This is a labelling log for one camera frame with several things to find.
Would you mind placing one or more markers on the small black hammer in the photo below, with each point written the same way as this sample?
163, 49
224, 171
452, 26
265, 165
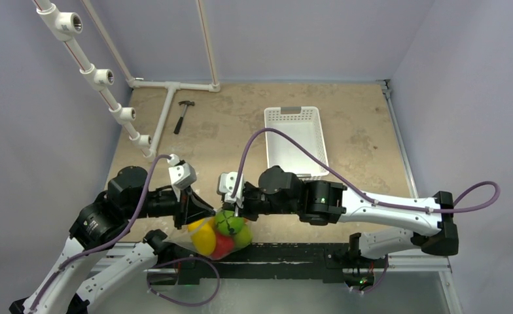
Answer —
185, 104

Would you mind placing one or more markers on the yellow mango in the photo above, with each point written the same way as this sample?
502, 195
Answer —
203, 236

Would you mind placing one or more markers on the red apple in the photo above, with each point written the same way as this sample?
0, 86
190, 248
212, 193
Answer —
224, 246

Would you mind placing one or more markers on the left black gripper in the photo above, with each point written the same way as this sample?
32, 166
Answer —
191, 208

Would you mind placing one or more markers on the white pvc pipe frame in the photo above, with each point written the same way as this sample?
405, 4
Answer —
65, 26

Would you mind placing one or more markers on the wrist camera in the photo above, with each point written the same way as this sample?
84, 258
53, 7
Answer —
230, 188
181, 174

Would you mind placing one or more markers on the green watermelon toy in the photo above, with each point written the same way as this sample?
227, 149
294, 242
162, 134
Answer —
227, 224

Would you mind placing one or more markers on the black base bar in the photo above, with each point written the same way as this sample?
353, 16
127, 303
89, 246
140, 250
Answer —
327, 262

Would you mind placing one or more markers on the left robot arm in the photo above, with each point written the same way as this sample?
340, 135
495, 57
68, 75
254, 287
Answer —
70, 288

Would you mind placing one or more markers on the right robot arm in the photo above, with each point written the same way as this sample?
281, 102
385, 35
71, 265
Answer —
411, 223

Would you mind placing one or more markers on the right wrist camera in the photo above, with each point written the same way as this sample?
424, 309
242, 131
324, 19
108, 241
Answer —
230, 188

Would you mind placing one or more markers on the aluminium rail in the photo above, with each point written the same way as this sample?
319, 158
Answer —
444, 267

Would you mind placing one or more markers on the green pear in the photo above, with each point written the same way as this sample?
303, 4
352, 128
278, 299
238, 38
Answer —
243, 238

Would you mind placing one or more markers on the clear zip top bag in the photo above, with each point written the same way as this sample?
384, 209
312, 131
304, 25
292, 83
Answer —
183, 239

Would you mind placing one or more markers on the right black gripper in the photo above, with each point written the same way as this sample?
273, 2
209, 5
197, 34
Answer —
239, 209

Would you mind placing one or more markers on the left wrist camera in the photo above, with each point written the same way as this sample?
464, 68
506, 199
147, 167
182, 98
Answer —
181, 174

